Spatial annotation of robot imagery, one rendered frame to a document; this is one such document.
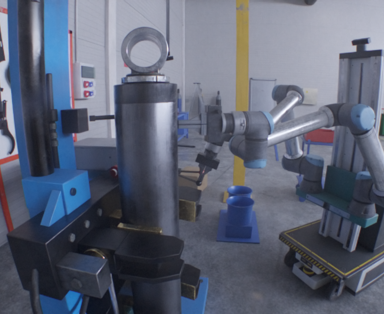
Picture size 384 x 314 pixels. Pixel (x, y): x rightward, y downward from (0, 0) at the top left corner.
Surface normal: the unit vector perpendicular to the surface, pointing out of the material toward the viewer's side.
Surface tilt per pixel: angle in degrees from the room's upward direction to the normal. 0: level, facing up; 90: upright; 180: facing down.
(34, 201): 90
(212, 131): 90
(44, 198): 90
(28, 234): 0
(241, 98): 90
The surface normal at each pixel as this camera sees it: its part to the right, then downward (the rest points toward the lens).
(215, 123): 0.22, 0.24
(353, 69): -0.93, 0.09
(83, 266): 0.00, -0.97
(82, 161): -0.16, 0.24
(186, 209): -0.41, 0.22
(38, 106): 0.81, 0.14
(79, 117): 0.99, 0.04
